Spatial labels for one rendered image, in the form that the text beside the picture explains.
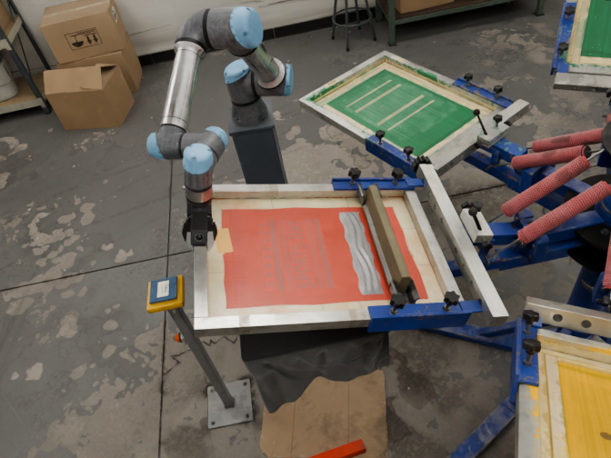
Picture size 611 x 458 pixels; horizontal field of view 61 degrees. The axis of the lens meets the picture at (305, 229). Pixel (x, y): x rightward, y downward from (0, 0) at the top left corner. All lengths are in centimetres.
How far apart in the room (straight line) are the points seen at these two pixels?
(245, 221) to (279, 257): 19
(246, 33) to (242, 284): 73
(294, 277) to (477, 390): 136
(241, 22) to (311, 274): 77
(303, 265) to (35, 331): 219
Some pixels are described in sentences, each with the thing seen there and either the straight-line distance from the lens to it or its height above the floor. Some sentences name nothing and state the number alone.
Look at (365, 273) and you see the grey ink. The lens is 162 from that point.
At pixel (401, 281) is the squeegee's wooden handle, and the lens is 152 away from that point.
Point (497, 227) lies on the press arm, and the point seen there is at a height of 106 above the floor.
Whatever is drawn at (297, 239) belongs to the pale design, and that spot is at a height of 115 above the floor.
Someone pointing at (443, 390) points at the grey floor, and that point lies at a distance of 265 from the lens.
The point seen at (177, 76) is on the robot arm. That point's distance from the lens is 159.
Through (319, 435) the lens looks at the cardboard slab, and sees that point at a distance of 255.
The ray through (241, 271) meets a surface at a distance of 157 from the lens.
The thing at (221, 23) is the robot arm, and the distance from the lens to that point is 163.
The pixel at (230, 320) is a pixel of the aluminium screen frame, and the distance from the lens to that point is 142.
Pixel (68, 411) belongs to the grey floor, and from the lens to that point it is 307.
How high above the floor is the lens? 239
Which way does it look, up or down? 47 degrees down
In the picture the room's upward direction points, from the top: 12 degrees counter-clockwise
